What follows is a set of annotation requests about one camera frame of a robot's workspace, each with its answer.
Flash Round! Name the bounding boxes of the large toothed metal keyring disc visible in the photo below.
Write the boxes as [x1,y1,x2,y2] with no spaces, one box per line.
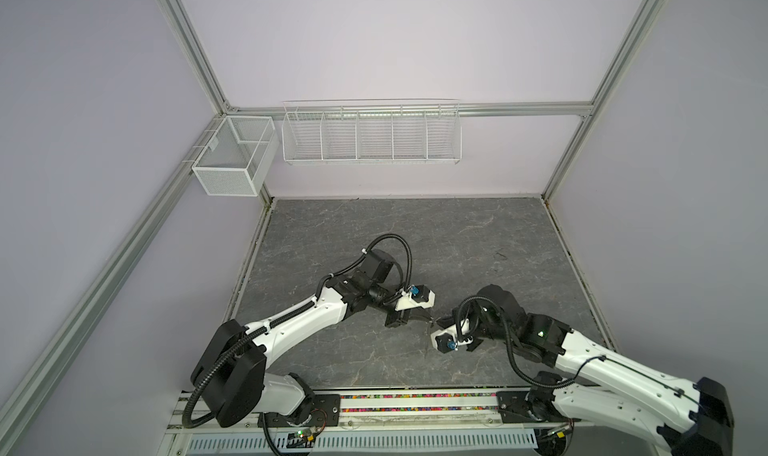
[414,311,436,326]

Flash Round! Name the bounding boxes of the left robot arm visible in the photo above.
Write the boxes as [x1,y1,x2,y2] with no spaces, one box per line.
[181,233,435,429]

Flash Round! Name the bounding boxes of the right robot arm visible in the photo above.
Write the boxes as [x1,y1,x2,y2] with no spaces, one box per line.
[433,285,735,455]

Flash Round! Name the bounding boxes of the small circuit board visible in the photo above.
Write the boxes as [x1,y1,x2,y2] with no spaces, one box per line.
[285,432,316,449]

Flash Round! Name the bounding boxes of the white mesh box basket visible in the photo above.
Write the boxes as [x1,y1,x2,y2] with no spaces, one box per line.
[192,116,279,197]

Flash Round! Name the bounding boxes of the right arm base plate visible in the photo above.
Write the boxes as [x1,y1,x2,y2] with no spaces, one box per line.
[496,388,566,424]

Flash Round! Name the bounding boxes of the white slotted cable duct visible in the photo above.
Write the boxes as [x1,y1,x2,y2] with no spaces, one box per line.
[180,428,538,455]

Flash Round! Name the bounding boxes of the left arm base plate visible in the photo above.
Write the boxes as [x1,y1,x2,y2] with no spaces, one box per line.
[258,393,341,429]

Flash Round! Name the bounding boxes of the white wire shelf basket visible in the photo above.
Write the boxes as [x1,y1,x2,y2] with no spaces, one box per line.
[282,99,463,165]

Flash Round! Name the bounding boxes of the aluminium rail with coloured beads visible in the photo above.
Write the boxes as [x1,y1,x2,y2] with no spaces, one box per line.
[167,386,672,434]

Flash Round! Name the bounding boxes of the aluminium frame profiles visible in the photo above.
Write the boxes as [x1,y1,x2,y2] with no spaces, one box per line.
[1,0,668,455]

